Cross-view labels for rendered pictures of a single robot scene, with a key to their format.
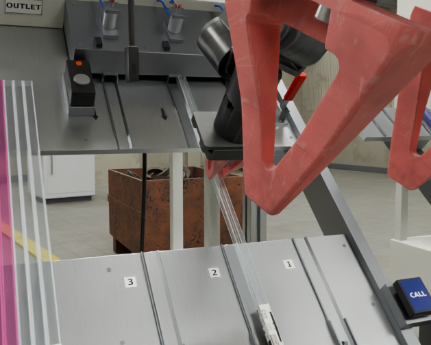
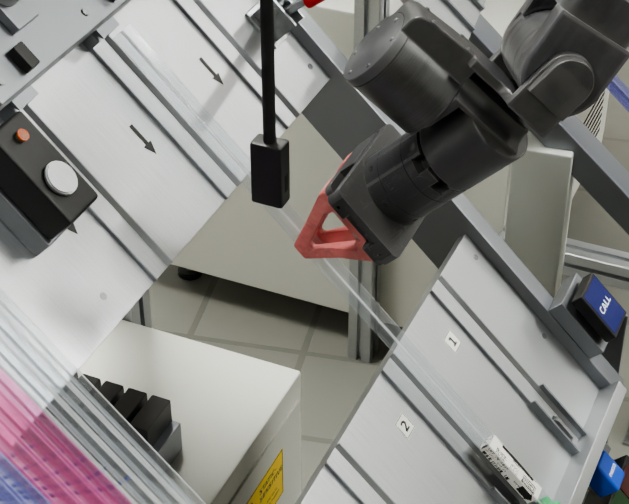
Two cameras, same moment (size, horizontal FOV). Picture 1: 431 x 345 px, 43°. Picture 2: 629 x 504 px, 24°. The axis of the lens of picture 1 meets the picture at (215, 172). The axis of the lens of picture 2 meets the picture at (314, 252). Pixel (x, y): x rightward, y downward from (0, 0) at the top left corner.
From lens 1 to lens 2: 0.86 m
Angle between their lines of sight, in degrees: 51
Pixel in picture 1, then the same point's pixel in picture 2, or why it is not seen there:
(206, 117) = (357, 190)
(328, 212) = not seen: hidden behind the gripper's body
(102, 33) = (4, 21)
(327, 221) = not seen: hidden behind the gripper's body
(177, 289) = (393, 488)
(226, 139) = (405, 223)
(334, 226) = (436, 219)
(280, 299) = (477, 408)
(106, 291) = not seen: outside the picture
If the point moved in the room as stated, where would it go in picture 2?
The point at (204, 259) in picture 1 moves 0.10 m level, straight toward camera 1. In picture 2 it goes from (383, 412) to (485, 478)
